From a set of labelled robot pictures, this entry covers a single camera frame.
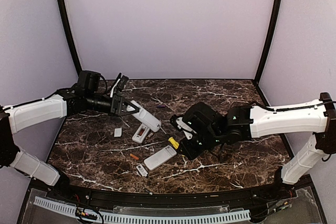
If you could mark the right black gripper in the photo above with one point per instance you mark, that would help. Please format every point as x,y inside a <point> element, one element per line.
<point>185,149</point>

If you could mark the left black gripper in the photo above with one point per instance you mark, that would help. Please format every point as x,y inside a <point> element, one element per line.
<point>117,105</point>

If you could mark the yellow handled screwdriver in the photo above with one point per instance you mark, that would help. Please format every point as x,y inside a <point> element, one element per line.
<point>171,140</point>

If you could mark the small white battery cover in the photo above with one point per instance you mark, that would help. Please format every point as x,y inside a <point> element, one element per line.
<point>117,132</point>

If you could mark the white remote control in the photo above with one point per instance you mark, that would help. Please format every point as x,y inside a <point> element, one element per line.
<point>160,157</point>
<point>146,118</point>

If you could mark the white remote with display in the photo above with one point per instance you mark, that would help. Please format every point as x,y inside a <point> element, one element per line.
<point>141,133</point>

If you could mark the orange AAA battery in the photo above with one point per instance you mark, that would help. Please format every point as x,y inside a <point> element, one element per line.
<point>133,156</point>

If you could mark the white battery compartment cover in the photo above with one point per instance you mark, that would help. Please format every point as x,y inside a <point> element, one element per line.
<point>142,171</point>

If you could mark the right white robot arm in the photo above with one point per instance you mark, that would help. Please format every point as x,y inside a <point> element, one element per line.
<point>206,128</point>

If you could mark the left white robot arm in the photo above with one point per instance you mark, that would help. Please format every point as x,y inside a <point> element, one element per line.
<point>81,97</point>

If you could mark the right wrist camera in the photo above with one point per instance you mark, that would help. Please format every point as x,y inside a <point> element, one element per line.
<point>176,122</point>

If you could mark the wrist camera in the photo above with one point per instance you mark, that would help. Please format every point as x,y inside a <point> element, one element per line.
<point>119,84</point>
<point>176,122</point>

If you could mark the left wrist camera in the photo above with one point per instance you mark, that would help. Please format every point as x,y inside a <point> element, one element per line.
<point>119,84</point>

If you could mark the white slotted cable duct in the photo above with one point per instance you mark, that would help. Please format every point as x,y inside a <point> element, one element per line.
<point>144,215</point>

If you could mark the black front table rail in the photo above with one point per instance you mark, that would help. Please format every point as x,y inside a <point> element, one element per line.
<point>250,197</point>

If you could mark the left black frame post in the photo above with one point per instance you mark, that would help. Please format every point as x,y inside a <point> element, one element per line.
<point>69,36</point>

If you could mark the black frame post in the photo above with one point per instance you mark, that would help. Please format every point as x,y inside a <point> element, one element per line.
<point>268,41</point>
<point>69,36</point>

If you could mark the right black frame post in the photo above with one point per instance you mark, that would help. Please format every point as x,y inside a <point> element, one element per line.
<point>268,41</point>

